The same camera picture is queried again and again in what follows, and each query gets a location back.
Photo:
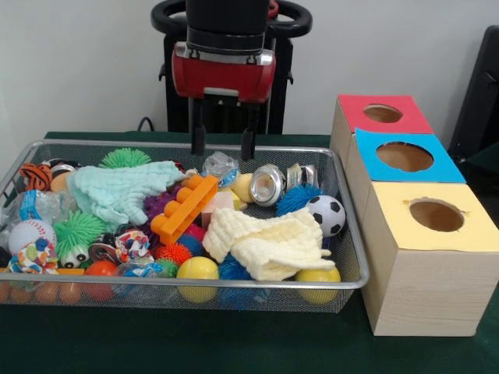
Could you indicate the silver metal can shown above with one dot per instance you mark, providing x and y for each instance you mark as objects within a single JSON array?
[{"x": 267, "y": 185}]

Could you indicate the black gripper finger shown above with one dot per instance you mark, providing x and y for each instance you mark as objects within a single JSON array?
[
  {"x": 249, "y": 144},
  {"x": 198, "y": 138}
]

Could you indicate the wooden box three holes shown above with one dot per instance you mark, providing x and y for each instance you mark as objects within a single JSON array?
[{"x": 429, "y": 296}]

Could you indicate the black upright panel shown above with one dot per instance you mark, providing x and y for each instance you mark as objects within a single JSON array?
[{"x": 479, "y": 97}]

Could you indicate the cream waffle cloth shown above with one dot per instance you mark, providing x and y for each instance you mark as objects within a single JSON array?
[{"x": 265, "y": 241}]

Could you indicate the orange toy building block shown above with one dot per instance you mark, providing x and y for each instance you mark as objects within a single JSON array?
[{"x": 183, "y": 212}]

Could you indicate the plain yellow ball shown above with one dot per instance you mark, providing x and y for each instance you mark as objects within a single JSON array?
[{"x": 317, "y": 282}]

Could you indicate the dark green table cloth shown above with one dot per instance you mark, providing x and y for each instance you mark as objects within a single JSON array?
[
  {"x": 195, "y": 343},
  {"x": 487, "y": 154}
]

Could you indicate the yellow seamed ball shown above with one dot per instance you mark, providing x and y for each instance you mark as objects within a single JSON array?
[{"x": 197, "y": 269}]

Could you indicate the white baseball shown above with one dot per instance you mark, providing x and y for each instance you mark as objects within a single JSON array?
[{"x": 31, "y": 233}]

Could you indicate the yellow plush duck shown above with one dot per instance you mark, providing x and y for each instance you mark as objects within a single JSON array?
[{"x": 243, "y": 185}]

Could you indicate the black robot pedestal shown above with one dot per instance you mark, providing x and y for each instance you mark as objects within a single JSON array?
[{"x": 175, "y": 113}]

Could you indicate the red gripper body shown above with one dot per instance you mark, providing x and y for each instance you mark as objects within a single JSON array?
[{"x": 222, "y": 78}]

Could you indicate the black white soccer ball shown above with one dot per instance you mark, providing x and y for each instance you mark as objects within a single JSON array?
[{"x": 327, "y": 216}]

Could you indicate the green spiky ball with eyes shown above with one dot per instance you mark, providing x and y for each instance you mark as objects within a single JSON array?
[{"x": 78, "y": 231}]

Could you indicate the mint green waffle cloth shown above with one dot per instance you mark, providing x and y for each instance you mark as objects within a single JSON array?
[{"x": 113, "y": 187}]

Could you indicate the silver mesh bin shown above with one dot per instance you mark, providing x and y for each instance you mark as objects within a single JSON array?
[{"x": 339, "y": 175}]

